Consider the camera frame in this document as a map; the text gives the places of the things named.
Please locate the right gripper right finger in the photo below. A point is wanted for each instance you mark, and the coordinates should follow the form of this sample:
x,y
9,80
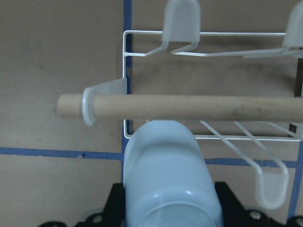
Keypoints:
x,y
234,213

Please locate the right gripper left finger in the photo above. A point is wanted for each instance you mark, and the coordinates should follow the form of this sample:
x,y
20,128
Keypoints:
x,y
113,212

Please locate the light blue plastic cup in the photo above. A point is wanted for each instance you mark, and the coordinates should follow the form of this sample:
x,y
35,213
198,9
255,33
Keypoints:
x,y
166,180

